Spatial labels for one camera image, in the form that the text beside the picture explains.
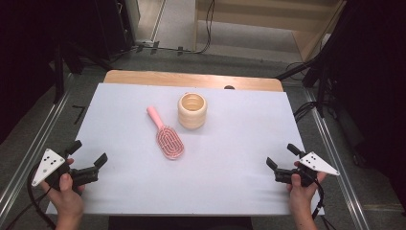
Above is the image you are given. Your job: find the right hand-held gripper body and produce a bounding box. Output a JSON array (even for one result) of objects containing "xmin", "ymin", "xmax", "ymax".
[{"xmin": 273, "ymin": 150, "xmax": 341, "ymax": 188}]

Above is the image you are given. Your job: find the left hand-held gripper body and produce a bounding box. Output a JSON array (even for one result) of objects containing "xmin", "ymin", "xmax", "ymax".
[{"xmin": 31, "ymin": 148, "xmax": 100, "ymax": 193}]

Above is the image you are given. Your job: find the pink hairbrush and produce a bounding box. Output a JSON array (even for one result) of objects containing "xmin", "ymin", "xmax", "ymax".
[{"xmin": 146, "ymin": 105, "xmax": 186, "ymax": 161}]

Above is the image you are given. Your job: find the beige ribbed cup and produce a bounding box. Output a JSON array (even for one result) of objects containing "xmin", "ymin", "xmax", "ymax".
[{"xmin": 177, "ymin": 92, "xmax": 209, "ymax": 130}]

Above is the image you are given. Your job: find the person's right hand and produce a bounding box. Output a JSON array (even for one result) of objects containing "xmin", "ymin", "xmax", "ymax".
[{"xmin": 285, "ymin": 161, "xmax": 328, "ymax": 219}]

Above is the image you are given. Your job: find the person's left hand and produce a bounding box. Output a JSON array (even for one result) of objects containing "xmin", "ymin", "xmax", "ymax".
[{"xmin": 39, "ymin": 157, "xmax": 86, "ymax": 221}]

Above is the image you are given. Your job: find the white table board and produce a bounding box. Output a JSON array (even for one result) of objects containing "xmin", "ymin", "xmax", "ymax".
[{"xmin": 45, "ymin": 82, "xmax": 326, "ymax": 217}]

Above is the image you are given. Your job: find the black metal stand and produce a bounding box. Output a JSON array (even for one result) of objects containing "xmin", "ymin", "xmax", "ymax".
[
  {"xmin": 52, "ymin": 41, "xmax": 113, "ymax": 104},
  {"xmin": 276, "ymin": 54, "xmax": 333, "ymax": 119}
]

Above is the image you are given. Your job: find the black cabinet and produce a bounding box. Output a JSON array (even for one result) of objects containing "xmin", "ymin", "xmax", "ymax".
[{"xmin": 63, "ymin": 0, "xmax": 137, "ymax": 61}]

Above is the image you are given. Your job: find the beige wooden shelf unit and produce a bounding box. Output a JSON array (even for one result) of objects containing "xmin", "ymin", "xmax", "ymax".
[{"xmin": 192, "ymin": 0, "xmax": 348, "ymax": 63}]

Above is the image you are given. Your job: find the metal floor rail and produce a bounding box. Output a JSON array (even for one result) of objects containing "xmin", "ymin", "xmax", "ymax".
[
  {"xmin": 0, "ymin": 75, "xmax": 75, "ymax": 219},
  {"xmin": 301, "ymin": 87, "xmax": 372, "ymax": 230}
]

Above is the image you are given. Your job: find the right hand-held gripper cable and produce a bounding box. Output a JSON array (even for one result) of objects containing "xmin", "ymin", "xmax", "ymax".
[{"xmin": 310, "ymin": 178, "xmax": 336, "ymax": 230}]

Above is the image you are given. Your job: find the black floor cable bundle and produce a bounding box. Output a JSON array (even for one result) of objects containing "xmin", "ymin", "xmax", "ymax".
[{"xmin": 292, "ymin": 101, "xmax": 320, "ymax": 124}]

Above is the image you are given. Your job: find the thin black floor cable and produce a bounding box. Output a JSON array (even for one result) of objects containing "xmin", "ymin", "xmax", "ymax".
[{"xmin": 3, "ymin": 188, "xmax": 52, "ymax": 230}]

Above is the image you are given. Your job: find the hanging black cable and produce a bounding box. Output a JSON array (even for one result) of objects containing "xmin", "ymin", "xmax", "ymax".
[{"xmin": 133, "ymin": 0, "xmax": 215, "ymax": 56}]

